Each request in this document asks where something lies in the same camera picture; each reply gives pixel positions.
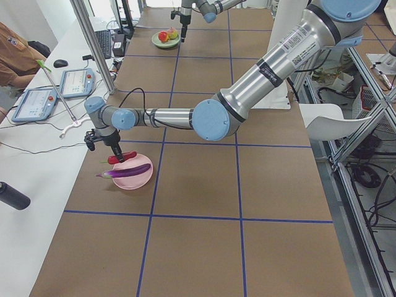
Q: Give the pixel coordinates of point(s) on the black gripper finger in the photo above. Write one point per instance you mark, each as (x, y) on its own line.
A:
(183, 34)
(118, 153)

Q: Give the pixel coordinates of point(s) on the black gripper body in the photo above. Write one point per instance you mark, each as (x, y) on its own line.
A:
(111, 141)
(184, 20)

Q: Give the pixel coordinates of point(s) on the red chili pepper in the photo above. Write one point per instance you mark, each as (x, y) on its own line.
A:
(112, 160)

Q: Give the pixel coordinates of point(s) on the purple eggplant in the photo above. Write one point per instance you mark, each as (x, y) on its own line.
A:
(125, 172)

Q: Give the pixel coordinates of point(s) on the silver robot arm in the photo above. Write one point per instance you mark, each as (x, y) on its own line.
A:
(323, 24)
(207, 10)

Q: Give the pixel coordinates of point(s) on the green plate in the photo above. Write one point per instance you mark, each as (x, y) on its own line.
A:
(168, 44)

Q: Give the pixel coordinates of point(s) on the pink plate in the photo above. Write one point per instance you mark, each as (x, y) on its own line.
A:
(137, 181)

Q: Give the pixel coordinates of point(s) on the far teach pendant tablet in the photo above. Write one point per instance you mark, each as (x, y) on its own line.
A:
(77, 83)

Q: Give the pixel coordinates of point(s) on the teach pendant tablet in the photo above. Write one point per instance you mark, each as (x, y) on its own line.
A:
(77, 83)
(35, 105)

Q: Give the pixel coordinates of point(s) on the near teach pendant tablet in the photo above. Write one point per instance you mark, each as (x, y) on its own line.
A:
(35, 105)

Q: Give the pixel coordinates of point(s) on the black keyboard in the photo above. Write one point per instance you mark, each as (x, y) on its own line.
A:
(104, 40)

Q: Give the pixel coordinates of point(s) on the black computer mouse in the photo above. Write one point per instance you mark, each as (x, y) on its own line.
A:
(60, 63)

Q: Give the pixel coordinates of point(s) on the reacher grabber stick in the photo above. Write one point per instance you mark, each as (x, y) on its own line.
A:
(75, 122)

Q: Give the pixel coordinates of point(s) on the black water bottle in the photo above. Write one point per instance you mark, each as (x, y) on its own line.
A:
(13, 197)

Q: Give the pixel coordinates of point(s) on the person in brown shirt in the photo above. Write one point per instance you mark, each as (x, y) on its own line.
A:
(18, 60)

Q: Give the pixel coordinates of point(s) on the white chair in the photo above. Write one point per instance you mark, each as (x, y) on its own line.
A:
(326, 121)

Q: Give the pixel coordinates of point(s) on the white plastic basket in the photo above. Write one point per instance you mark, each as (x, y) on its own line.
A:
(365, 102)

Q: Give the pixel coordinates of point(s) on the aluminium frame post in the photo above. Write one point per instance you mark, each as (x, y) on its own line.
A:
(83, 18)

